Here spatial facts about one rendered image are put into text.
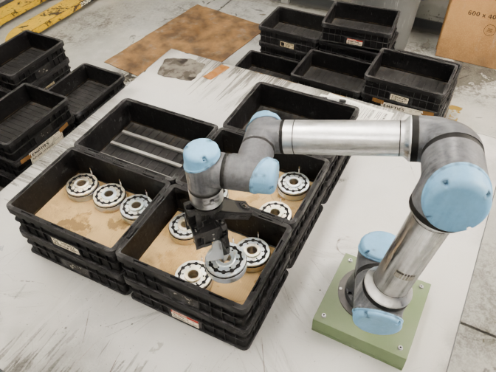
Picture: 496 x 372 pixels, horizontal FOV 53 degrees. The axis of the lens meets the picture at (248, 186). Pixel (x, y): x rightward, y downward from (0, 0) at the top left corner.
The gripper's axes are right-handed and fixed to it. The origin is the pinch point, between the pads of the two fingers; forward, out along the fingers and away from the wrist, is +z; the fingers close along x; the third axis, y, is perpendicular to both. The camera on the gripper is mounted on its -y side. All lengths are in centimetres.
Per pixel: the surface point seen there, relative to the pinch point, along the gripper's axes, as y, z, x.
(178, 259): 8.9, 16.2, -14.5
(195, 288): 9.2, 6.3, 3.5
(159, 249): 12.9, 16.2, -20.2
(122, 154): 12, 16, -66
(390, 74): -137, 51, -106
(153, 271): 17.2, 6.2, -6.3
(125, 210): 18.1, 13.1, -36.8
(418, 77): -149, 51, -97
